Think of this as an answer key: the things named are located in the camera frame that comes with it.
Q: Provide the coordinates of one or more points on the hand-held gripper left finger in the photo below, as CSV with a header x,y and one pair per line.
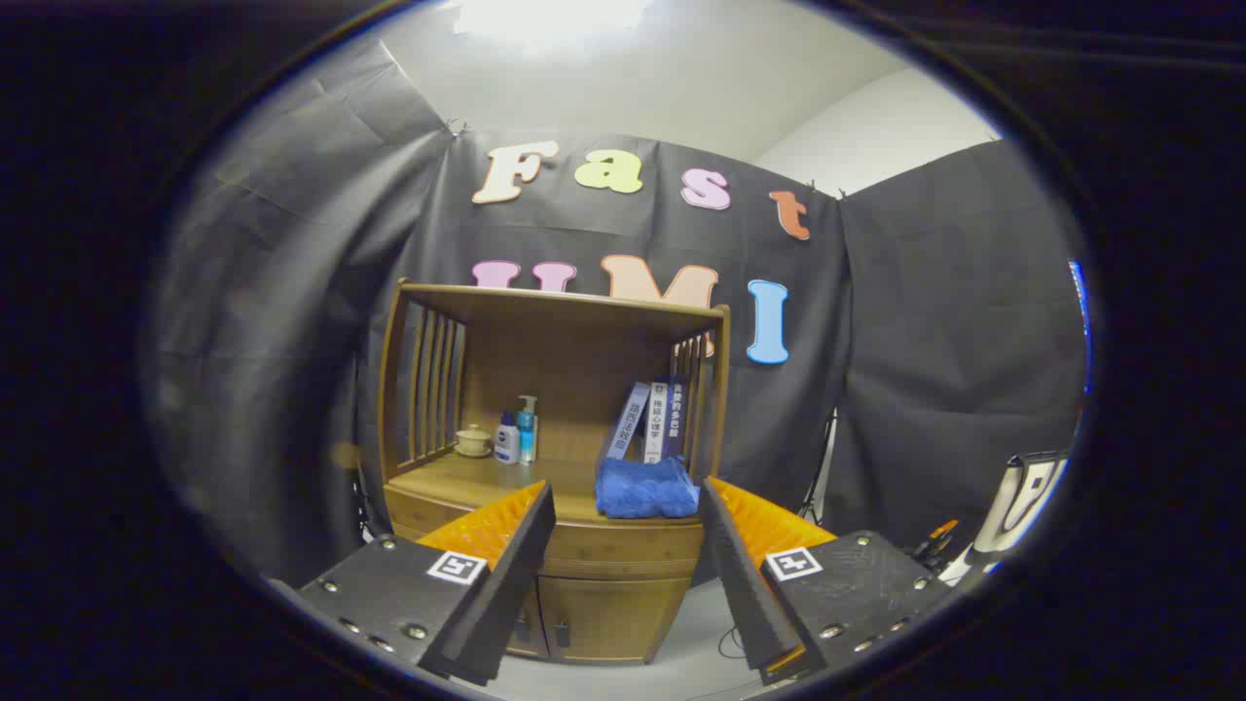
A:
x,y
506,594

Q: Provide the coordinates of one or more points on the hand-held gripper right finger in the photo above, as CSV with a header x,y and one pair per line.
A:
x,y
745,584

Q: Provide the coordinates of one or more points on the wooden drawer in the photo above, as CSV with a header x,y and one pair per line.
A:
x,y
623,550

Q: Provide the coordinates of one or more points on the wooden cabinet door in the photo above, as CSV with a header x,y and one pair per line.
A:
x,y
613,618
531,623

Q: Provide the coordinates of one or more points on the wooden countertop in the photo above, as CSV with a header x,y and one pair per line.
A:
x,y
467,477

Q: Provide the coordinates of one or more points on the wooden cabinet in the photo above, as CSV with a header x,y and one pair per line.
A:
x,y
574,360

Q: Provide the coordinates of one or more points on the tripod stand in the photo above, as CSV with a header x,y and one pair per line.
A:
x,y
816,487

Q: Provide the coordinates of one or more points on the blue folded towel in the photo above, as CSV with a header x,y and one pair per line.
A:
x,y
642,492

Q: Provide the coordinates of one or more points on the white lotion bottle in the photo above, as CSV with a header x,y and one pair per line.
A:
x,y
506,443

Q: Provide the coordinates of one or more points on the cream lidded teacup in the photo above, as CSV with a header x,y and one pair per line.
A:
x,y
474,443

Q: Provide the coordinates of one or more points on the blue pump bottle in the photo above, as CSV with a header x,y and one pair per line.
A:
x,y
528,433

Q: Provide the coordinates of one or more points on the dark blue spine book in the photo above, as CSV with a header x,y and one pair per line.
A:
x,y
677,419

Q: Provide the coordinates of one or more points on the white spine book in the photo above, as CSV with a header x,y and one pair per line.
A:
x,y
655,428

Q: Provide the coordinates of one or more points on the orange and black clamp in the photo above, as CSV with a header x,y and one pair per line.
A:
x,y
936,535

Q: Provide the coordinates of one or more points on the grey spine book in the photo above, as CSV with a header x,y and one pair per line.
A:
x,y
628,424

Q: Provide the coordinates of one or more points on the white and black device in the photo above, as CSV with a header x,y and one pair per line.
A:
x,y
1022,497

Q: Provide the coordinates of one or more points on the black backdrop cloth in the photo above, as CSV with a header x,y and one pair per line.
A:
x,y
925,341

